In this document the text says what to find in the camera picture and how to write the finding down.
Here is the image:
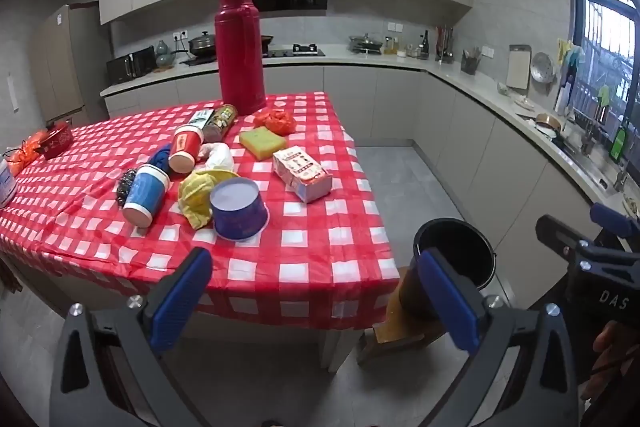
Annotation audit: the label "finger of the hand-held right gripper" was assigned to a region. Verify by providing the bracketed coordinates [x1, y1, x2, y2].
[535, 213, 596, 262]
[589, 202, 640, 253]

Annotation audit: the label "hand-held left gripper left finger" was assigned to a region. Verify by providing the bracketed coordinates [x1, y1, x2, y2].
[50, 247, 213, 427]

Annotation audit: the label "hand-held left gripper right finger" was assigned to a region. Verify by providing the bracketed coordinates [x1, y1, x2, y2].
[417, 249, 581, 427]

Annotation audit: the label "black bucket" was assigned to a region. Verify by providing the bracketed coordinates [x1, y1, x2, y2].
[400, 218, 497, 323]

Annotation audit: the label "yellow plastic bag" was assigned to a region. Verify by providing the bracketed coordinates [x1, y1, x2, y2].
[178, 170, 241, 230]

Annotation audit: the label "blue paper bowl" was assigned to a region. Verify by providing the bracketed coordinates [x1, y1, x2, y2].
[209, 178, 270, 242]

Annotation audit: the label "blue paper cup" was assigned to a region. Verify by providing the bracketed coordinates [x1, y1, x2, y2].
[122, 164, 171, 228]

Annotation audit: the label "dark steel scrubber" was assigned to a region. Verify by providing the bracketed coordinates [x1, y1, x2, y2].
[116, 168, 141, 208]

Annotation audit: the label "blue knit glove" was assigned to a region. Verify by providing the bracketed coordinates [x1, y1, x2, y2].
[149, 143, 173, 170]

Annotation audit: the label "white paper towel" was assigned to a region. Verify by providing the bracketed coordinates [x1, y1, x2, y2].
[195, 143, 235, 172]

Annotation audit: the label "red paper cup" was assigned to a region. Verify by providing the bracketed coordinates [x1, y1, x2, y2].
[168, 125, 205, 173]

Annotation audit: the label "pink printed carton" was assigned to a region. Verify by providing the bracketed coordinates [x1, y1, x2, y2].
[272, 146, 333, 204]

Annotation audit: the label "yellow green sponge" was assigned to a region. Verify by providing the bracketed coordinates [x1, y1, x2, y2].
[239, 128, 288, 159]

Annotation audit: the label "printed drink can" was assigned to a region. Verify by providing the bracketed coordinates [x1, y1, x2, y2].
[202, 104, 238, 142]

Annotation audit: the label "orange plastic bag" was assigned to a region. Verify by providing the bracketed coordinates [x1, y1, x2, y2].
[253, 108, 296, 136]

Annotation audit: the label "person's right hand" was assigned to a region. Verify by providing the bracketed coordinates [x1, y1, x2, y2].
[584, 321, 640, 404]

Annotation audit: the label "steel kitchen sink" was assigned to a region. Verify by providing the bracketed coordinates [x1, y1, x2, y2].
[550, 132, 621, 198]

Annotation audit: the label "wooden stool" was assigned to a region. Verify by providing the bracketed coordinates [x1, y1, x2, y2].
[356, 292, 451, 365]

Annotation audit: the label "green dish soap bottle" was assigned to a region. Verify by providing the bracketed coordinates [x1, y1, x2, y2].
[609, 122, 630, 162]

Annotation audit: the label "steel faucet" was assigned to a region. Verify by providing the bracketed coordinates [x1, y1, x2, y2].
[580, 119, 598, 155]

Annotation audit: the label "red checked tablecloth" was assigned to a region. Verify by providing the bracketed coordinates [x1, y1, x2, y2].
[0, 91, 401, 333]

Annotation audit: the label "beige counter cabinets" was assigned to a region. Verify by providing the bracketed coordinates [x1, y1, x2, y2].
[100, 49, 640, 258]

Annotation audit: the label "round steel steamer tray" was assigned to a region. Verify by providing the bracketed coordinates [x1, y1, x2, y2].
[531, 52, 555, 84]

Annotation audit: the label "white cutting board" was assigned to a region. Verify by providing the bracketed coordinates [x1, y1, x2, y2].
[506, 45, 532, 90]

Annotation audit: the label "black chopstick holder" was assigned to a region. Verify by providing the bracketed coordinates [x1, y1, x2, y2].
[460, 48, 482, 75]

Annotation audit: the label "dark framed window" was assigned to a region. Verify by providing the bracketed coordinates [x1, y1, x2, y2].
[565, 0, 640, 158]

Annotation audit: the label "small red pot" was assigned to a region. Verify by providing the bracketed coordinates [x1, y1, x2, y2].
[37, 123, 74, 160]

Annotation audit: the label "white lidded container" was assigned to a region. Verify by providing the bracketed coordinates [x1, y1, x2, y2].
[0, 159, 18, 208]

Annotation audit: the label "utensil holder with utensils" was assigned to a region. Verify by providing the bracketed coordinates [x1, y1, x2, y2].
[435, 26, 455, 64]

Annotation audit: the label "orange mesh bag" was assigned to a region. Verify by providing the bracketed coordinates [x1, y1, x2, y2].
[5, 132, 48, 172]

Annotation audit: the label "black microwave oven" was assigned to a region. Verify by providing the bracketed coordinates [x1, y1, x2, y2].
[106, 46, 157, 85]

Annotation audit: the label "green ceramic vase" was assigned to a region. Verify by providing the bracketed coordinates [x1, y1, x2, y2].
[155, 39, 173, 70]

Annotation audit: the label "tall red thermos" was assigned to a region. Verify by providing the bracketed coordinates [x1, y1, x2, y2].
[215, 0, 267, 116]

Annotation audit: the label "wok with glass lid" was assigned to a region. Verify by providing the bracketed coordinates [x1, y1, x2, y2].
[187, 32, 217, 58]

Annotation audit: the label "beige refrigerator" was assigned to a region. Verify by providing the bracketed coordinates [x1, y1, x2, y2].
[30, 4, 108, 128]

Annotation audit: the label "steel pot with lid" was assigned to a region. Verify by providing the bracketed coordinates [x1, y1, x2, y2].
[349, 33, 385, 54]

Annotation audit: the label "black gas stove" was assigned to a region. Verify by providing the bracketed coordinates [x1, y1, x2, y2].
[267, 43, 326, 58]

